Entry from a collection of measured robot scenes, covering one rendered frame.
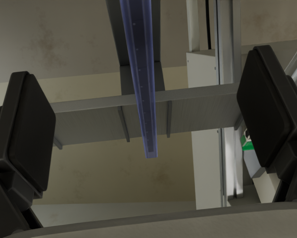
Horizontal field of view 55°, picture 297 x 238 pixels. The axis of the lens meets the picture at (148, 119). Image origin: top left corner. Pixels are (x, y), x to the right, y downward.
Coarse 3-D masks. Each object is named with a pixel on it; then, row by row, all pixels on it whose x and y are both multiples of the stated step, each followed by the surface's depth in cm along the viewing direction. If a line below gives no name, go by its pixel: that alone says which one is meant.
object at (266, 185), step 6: (264, 174) 58; (270, 174) 57; (276, 174) 57; (258, 180) 61; (264, 180) 58; (270, 180) 56; (276, 180) 56; (258, 186) 62; (264, 186) 59; (270, 186) 56; (276, 186) 55; (258, 192) 62; (264, 192) 59; (270, 192) 57; (264, 198) 59; (270, 198) 57
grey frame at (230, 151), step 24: (216, 0) 56; (216, 24) 57; (240, 24) 55; (216, 48) 59; (240, 48) 56; (216, 72) 61; (240, 72) 58; (240, 144) 62; (240, 168) 63; (240, 192) 65
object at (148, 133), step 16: (128, 0) 12; (144, 0) 13; (128, 16) 13; (144, 16) 13; (128, 32) 14; (144, 32) 14; (128, 48) 15; (144, 48) 15; (144, 64) 17; (144, 80) 18; (144, 96) 20; (144, 112) 22; (144, 128) 25; (144, 144) 28
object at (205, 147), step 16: (192, 0) 92; (208, 0) 100; (192, 16) 93; (208, 16) 101; (192, 32) 95; (208, 32) 103; (192, 48) 96; (208, 48) 104; (272, 48) 77; (288, 48) 72; (192, 64) 94; (208, 64) 78; (288, 64) 72; (192, 80) 96; (208, 80) 79; (192, 144) 109; (208, 144) 88; (208, 160) 90; (208, 176) 92; (208, 192) 95; (208, 208) 98
